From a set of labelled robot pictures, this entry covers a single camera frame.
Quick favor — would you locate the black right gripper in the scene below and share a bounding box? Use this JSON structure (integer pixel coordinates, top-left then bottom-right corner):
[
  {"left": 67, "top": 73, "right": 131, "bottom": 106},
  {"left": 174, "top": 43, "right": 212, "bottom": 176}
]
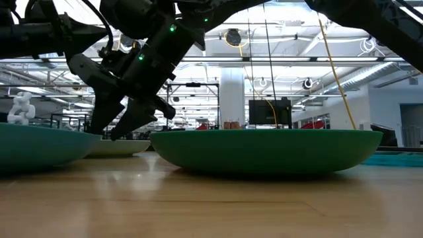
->
[{"left": 89, "top": 39, "right": 178, "bottom": 141}]

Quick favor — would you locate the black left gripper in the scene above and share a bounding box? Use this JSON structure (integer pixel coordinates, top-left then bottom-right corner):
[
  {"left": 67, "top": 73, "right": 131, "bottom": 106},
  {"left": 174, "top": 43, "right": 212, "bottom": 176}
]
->
[{"left": 0, "top": 22, "right": 110, "bottom": 61}]

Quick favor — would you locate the white plastic plate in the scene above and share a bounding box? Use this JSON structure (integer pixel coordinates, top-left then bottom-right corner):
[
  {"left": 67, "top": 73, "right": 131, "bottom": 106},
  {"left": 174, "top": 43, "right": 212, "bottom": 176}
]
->
[{"left": 85, "top": 139, "right": 152, "bottom": 159}]

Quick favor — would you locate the large teal plastic plate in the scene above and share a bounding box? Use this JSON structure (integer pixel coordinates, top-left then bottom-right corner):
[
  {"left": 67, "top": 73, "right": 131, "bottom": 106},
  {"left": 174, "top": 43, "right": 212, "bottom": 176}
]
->
[{"left": 0, "top": 122, "right": 102, "bottom": 173}]

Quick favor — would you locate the small teal plastic plate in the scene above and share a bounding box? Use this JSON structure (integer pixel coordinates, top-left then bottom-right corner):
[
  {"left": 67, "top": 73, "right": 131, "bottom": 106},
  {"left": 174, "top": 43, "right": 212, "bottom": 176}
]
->
[{"left": 362, "top": 152, "right": 423, "bottom": 168}]

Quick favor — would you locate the white building column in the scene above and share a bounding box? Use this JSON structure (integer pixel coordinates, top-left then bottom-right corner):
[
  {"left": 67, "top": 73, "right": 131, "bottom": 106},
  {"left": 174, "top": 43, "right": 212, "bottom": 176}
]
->
[{"left": 219, "top": 67, "right": 246, "bottom": 130}]

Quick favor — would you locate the large dark green plastic plate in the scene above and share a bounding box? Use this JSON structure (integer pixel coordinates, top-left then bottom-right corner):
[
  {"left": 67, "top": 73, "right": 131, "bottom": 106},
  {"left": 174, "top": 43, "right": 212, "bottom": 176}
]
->
[{"left": 149, "top": 128, "right": 384, "bottom": 175}]

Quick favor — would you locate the black monitor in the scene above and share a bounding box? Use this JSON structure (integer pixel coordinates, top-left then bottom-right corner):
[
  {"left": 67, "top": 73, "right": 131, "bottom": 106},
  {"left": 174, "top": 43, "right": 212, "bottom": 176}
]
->
[{"left": 248, "top": 97, "right": 293, "bottom": 126}]

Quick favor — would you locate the long ceiling light strip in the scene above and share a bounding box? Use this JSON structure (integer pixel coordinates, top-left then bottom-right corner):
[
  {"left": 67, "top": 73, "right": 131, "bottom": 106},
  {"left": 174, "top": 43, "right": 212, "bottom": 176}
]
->
[{"left": 0, "top": 56, "right": 408, "bottom": 64}]

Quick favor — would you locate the black office chair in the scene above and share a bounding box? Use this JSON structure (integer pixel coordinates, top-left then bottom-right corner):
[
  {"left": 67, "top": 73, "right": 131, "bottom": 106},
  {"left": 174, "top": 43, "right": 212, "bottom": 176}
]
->
[{"left": 370, "top": 124, "right": 399, "bottom": 147}]

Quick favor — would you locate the black table border strip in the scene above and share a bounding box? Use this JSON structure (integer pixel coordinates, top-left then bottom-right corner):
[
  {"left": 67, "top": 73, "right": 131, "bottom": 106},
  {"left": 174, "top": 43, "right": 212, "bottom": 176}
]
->
[{"left": 145, "top": 144, "right": 423, "bottom": 153}]

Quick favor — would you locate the grey door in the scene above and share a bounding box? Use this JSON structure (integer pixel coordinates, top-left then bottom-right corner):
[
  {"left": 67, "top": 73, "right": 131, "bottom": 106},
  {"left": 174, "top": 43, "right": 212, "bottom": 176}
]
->
[{"left": 399, "top": 103, "right": 423, "bottom": 148}]

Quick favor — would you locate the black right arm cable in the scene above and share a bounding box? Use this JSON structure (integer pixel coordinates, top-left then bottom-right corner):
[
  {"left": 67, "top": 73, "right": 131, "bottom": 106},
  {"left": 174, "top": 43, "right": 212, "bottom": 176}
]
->
[{"left": 81, "top": 0, "right": 115, "bottom": 51}]

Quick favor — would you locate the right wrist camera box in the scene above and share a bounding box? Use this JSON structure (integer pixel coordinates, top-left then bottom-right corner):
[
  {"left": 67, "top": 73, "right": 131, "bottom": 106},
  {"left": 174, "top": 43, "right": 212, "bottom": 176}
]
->
[{"left": 67, "top": 52, "right": 113, "bottom": 97}]

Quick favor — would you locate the black metal frame rig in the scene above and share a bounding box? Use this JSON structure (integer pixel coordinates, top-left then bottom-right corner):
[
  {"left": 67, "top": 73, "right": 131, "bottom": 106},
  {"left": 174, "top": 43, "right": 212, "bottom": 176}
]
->
[{"left": 166, "top": 82, "right": 221, "bottom": 130}]

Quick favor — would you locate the thin yellow reel cable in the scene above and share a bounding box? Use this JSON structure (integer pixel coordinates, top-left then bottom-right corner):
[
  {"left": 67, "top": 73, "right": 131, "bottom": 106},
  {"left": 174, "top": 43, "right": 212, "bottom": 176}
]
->
[{"left": 223, "top": 31, "right": 279, "bottom": 128}]

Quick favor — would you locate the thick yellow hanging cable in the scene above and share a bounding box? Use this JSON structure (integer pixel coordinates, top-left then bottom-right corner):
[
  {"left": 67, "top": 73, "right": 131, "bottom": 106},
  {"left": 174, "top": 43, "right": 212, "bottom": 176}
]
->
[{"left": 317, "top": 13, "right": 358, "bottom": 131}]

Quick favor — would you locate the silver ventilation duct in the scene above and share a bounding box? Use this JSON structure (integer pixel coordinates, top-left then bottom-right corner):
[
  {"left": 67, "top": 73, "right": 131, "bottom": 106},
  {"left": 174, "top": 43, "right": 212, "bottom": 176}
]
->
[{"left": 325, "top": 61, "right": 414, "bottom": 97}]

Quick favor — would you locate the white coiled cable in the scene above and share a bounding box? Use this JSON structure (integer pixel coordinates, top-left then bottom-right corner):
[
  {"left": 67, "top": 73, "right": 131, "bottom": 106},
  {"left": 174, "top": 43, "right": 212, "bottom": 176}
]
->
[{"left": 359, "top": 37, "right": 378, "bottom": 56}]

